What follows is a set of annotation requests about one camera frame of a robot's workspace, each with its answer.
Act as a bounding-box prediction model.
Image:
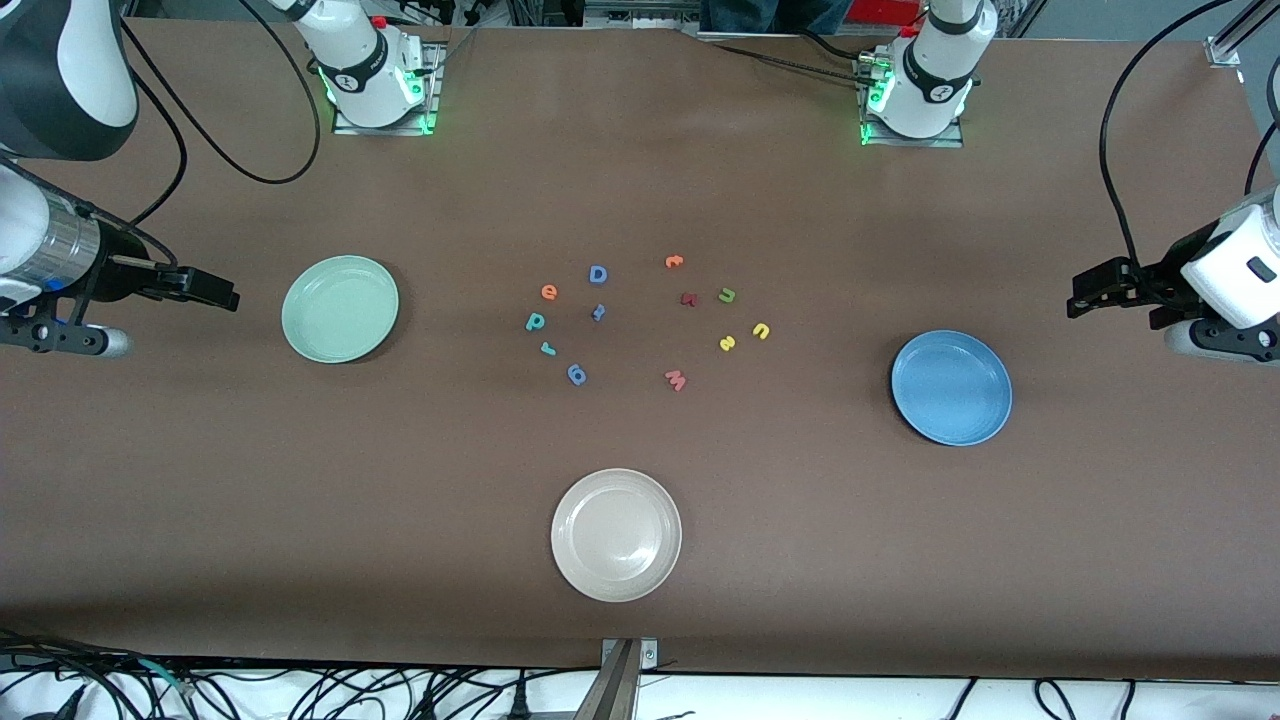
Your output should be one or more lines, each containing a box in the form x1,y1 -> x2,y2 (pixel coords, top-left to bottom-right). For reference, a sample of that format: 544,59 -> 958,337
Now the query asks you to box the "black floor cable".
290,668 -> 431,720
1035,678 -> 1079,720
0,628 -> 141,720

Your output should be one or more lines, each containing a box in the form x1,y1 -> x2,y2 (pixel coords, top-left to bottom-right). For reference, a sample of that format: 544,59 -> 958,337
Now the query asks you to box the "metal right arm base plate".
332,42 -> 443,137

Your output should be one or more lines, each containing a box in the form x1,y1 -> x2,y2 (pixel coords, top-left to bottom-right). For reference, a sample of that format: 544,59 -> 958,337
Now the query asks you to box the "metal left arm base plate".
858,55 -> 966,149

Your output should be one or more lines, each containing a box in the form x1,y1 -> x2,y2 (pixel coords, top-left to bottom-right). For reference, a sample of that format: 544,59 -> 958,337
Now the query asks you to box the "aluminium table leg profile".
573,640 -> 641,720

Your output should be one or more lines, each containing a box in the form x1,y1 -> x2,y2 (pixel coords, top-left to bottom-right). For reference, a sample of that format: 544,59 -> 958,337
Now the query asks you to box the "black cable across table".
700,30 -> 891,81

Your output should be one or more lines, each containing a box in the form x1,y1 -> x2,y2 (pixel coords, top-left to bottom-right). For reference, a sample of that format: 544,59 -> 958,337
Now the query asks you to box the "person in blue jeans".
700,0 -> 853,34

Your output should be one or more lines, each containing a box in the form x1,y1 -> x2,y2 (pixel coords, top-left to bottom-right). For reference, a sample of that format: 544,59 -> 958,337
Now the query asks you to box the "aluminium frame profile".
1205,0 -> 1280,69

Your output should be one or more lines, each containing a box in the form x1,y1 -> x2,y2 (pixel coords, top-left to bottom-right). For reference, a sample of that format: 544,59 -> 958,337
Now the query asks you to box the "metal table edge bracket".
600,638 -> 659,671

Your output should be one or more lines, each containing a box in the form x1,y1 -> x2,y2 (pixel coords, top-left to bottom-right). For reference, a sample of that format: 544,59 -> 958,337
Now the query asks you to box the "teal floor cable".
135,658 -> 196,696

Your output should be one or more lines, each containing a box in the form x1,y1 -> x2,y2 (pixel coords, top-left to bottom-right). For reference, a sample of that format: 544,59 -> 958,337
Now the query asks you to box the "red box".
848,0 -> 931,26

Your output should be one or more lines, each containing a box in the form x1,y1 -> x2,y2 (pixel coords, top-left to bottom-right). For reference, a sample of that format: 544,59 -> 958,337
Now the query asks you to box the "beige plate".
550,468 -> 683,603

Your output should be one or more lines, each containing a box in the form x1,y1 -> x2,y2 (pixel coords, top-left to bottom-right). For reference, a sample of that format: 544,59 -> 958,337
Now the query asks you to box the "pale green plate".
281,255 -> 400,364

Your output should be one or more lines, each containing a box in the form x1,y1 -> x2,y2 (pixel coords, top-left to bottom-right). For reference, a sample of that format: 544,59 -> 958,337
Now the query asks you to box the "blue plate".
891,330 -> 1014,447

